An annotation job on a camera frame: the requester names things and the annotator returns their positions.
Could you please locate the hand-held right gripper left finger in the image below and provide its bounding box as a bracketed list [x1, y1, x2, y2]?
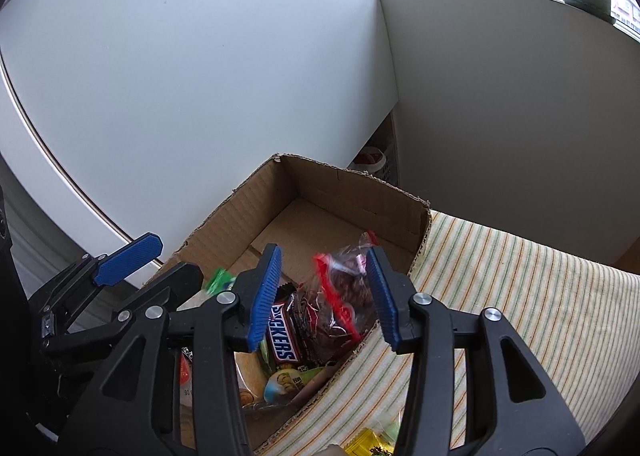
[56, 242, 283, 456]

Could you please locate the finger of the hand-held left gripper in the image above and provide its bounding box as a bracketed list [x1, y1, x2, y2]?
[27, 232, 164, 332]
[40, 262, 203, 362]

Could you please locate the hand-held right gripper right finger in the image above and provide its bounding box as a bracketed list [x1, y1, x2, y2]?
[366, 246, 587, 456]

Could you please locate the clear red-edged cake packet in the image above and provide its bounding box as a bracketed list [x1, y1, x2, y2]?
[312, 231, 381, 362]

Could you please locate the brown chocolate bar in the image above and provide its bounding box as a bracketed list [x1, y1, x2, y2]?
[265, 286, 313, 372]

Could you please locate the brown cardboard box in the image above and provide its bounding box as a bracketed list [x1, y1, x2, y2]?
[160, 152, 433, 456]

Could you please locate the bright green snack packet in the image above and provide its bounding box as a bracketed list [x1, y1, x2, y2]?
[202, 267, 238, 294]

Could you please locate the grey slatted panel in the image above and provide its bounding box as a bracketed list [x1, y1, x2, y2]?
[0, 151, 166, 297]

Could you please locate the orange white snack packet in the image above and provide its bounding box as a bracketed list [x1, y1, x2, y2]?
[179, 351, 195, 412]

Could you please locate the white basket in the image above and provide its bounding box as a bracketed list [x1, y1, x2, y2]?
[347, 146, 396, 184]

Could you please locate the yellow candy wrapper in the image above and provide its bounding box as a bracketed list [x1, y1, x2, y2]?
[345, 427, 396, 456]

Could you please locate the white cabinet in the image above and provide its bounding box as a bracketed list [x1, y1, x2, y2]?
[0, 0, 400, 272]

